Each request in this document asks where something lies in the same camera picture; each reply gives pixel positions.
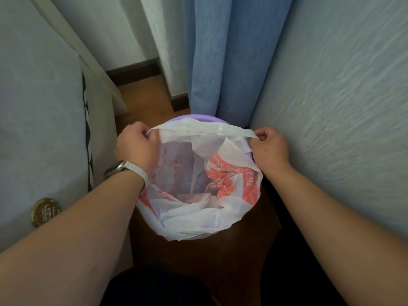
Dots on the person's right hand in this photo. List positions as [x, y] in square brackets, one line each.
[272, 149]

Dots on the person's left hand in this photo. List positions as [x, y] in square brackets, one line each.
[135, 146]

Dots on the person's left fingers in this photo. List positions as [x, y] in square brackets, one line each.
[145, 132]

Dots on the person's right fingers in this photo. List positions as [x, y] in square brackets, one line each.
[259, 138]

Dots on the white plastic bag red print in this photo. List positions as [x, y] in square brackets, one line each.
[197, 181]

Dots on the person's right forearm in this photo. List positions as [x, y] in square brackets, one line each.
[338, 232]

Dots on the person's left forearm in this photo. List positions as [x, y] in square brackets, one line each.
[63, 235]

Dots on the white wristwatch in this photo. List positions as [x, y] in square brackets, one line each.
[130, 170]

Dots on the dark wooden baseboard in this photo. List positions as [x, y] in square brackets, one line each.
[143, 76]

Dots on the purple plastic trash bin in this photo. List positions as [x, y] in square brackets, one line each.
[207, 119]

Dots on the blue curtain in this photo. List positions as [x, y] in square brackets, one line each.
[234, 57]

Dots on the white cabinet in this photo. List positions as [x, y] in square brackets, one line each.
[47, 117]

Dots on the round brass cabinet knob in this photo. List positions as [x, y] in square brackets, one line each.
[46, 212]

